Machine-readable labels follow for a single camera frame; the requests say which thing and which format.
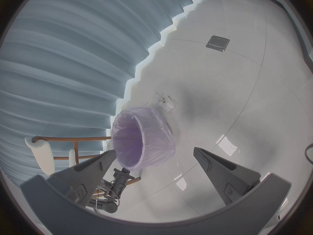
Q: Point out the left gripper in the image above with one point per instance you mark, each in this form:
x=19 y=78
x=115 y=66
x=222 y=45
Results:
x=121 y=183

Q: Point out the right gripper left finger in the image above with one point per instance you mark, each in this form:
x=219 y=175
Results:
x=93 y=172

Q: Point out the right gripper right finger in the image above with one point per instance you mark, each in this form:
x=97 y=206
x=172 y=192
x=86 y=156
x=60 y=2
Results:
x=220 y=172

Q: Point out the purple plastic bag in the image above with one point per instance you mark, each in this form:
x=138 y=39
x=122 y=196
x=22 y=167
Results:
x=129 y=136

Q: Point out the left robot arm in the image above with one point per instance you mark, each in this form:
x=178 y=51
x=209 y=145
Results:
x=107 y=206

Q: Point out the white cushioned wooden chair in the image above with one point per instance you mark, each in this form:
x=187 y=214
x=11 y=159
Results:
x=42 y=155

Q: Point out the crumpled clear plastic wrapper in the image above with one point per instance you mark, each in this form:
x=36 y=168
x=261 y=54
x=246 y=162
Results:
x=168 y=104

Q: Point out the pale blue curtain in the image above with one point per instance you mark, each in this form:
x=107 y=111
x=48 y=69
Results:
x=73 y=57

